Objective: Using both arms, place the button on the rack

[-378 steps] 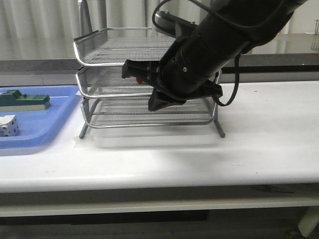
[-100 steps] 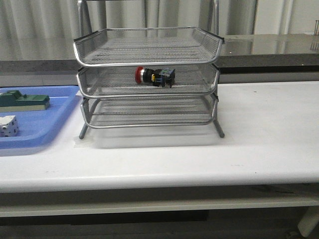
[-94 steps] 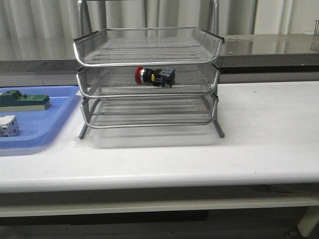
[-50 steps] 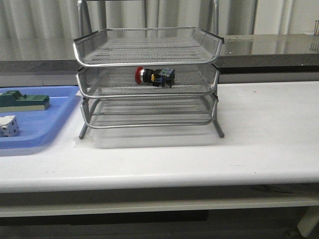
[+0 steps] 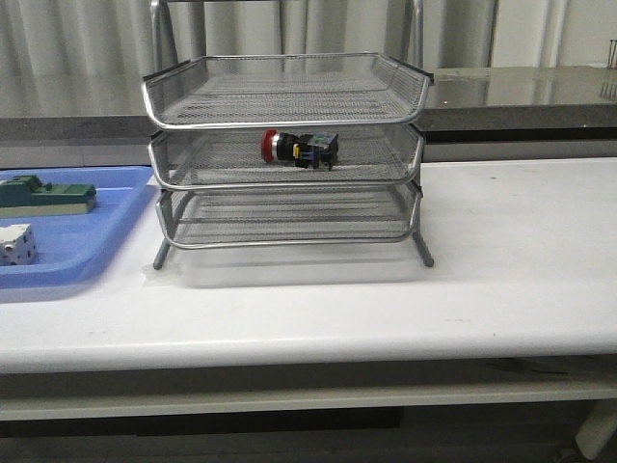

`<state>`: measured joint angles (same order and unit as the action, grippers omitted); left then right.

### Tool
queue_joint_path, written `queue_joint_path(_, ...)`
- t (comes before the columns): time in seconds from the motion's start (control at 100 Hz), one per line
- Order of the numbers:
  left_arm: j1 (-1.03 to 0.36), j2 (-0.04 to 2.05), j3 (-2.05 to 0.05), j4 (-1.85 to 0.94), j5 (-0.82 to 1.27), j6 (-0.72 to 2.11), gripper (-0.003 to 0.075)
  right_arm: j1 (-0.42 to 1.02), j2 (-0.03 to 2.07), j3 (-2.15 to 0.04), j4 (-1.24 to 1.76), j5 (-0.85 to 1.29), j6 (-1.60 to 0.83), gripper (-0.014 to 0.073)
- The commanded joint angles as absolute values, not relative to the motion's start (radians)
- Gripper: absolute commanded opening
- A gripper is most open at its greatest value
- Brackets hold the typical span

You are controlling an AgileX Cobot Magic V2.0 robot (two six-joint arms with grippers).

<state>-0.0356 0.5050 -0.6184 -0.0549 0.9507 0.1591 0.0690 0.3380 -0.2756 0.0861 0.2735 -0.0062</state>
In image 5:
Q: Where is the white metal valve block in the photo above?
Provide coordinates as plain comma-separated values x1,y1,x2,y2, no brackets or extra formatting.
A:
1,224,38,266

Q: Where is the green terminal block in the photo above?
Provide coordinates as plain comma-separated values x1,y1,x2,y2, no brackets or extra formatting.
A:
1,175,96,218

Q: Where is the silver rack frame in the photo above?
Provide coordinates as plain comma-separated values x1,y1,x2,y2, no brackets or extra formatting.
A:
149,0,437,271

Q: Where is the silver mesh tray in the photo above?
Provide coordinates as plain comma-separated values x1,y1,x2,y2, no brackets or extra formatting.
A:
148,124,424,191
155,184,422,250
142,52,434,130

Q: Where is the blue plastic tray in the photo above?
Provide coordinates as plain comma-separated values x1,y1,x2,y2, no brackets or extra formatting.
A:
1,166,156,290

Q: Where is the red emergency stop button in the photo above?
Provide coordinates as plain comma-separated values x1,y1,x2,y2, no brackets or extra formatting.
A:
260,129,338,170

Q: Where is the dark back counter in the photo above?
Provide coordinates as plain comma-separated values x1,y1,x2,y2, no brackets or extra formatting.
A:
1,67,616,169

